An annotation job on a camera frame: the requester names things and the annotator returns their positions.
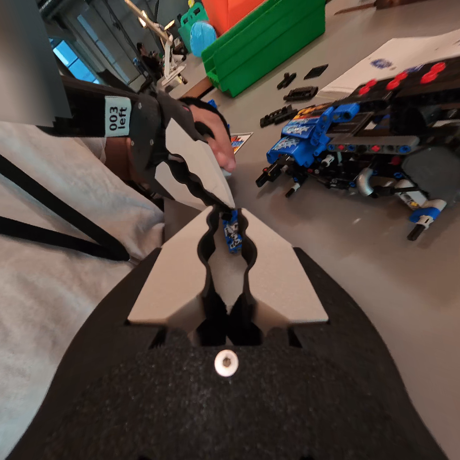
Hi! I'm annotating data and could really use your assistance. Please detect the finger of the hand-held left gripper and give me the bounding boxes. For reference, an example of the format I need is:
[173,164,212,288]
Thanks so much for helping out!
[165,118,236,210]
[154,161,213,213]

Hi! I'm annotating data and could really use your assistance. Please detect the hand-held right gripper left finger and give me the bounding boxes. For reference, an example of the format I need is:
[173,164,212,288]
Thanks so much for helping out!
[127,206,227,346]

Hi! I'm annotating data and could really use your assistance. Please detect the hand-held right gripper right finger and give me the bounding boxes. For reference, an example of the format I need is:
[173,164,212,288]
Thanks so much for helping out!
[230,208,329,340]

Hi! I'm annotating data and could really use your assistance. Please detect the blue printed lego panel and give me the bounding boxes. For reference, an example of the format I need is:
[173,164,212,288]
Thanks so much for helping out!
[221,209,241,254]

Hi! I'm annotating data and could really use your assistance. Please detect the lego truck model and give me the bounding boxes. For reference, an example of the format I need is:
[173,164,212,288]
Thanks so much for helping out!
[256,61,460,241]

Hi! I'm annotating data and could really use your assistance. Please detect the lego sticker sheet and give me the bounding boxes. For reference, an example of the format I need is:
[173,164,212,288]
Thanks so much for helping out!
[230,132,254,155]

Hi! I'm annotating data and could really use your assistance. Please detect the black LEGO connector pieces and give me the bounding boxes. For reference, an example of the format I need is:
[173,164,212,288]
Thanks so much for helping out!
[260,105,299,128]

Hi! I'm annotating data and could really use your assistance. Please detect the lego instruction booklet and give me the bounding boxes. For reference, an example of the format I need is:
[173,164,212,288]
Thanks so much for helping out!
[318,29,460,102]

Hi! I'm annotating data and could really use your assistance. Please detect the person's left hand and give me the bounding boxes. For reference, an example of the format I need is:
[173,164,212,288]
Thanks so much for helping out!
[181,97,237,177]

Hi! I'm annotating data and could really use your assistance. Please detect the white tripod stand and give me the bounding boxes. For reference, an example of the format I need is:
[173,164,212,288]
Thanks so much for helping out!
[124,0,188,87]

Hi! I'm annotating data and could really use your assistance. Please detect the light blue bag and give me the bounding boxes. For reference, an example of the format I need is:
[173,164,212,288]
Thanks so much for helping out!
[189,21,218,58]

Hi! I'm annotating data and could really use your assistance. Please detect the green plastic canister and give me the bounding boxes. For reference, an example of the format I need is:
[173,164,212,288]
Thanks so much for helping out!
[178,2,209,54]

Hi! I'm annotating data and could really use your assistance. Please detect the green storage bin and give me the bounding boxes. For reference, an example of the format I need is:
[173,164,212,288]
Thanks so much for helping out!
[201,0,326,98]

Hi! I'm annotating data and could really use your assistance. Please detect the orange plastic bin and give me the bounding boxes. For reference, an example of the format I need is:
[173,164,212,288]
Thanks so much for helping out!
[201,0,268,35]

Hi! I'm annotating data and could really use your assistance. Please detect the black lego bracket piece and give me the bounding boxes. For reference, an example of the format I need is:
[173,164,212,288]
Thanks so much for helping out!
[283,86,319,102]

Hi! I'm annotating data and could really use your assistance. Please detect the black shoulder strap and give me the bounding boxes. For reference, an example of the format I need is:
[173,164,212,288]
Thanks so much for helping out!
[0,155,131,262]

